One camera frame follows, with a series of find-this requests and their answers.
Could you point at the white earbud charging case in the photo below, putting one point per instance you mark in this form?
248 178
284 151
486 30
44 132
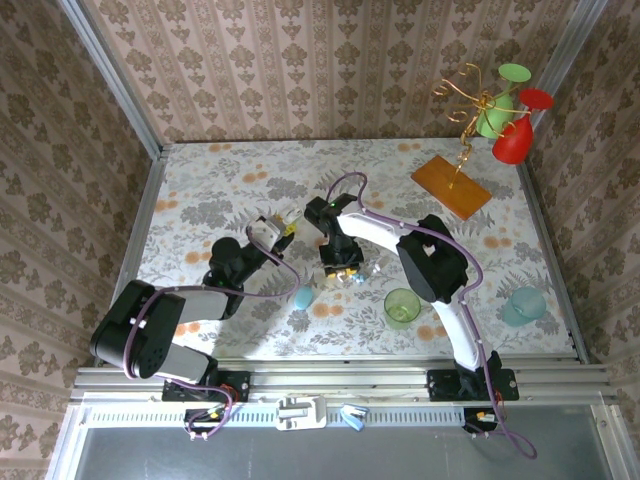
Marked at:
288 216

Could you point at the blue earbud charging case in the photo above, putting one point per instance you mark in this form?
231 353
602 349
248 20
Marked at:
303 298

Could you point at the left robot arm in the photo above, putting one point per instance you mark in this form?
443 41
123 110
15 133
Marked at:
200 302

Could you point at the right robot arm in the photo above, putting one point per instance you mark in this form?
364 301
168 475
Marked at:
370 227

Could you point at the green transparent plastic cup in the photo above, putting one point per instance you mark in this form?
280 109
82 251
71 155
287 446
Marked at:
402 309

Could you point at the floral patterned table cover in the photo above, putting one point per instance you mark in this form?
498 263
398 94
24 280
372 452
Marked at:
225 170

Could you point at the orange wooden rack base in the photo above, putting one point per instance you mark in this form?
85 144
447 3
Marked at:
450 185

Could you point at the blue plastic clip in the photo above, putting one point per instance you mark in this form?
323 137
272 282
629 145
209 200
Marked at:
352 420

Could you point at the teal translucent plastic cup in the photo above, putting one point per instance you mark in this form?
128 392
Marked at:
524 305

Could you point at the grey metal panel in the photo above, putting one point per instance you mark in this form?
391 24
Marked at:
320 455

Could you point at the red plastic wine glass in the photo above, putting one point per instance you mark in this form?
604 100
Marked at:
515 142

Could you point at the green plastic wine glass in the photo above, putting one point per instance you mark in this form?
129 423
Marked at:
495 115

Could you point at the aluminium table side rail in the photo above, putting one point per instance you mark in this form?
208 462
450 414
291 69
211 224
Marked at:
145 210
545 240

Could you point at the aluminium frame rail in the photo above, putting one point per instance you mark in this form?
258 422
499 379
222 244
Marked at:
350 380

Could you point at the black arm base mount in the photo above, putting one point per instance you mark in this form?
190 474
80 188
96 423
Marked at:
235 386
440 387

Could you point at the white plastic bracket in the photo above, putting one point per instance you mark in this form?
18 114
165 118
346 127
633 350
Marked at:
300 412

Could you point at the aluminium frame post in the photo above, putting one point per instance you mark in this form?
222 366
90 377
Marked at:
110 80
575 45

